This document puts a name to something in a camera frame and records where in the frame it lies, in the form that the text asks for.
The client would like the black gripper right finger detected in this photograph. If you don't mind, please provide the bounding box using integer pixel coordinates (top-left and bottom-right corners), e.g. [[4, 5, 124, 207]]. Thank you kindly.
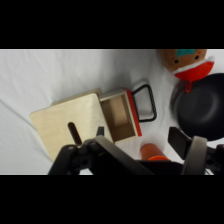
[[167, 126, 224, 176]]

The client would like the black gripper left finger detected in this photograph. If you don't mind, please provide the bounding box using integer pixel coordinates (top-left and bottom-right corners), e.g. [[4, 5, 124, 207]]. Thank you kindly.
[[48, 126, 155, 176]]

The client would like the wooden drawer with red front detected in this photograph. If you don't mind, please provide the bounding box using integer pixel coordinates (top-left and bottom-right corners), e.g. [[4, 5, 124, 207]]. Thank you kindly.
[[98, 83, 158, 144]]

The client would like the light wooden drawer cabinet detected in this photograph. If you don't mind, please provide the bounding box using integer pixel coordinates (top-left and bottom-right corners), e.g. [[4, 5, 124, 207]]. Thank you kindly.
[[29, 88, 115, 163]]

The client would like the orange cylindrical cup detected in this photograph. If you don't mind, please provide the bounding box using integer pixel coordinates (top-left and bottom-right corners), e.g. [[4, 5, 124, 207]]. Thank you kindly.
[[139, 142, 171, 163]]

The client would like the black round bowl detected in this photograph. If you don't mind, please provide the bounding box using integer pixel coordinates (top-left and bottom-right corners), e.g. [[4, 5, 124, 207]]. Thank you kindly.
[[170, 72, 224, 143]]

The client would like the brown plush toy red scarf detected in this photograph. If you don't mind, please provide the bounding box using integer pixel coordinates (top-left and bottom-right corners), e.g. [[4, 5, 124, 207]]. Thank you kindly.
[[156, 49, 216, 93]]

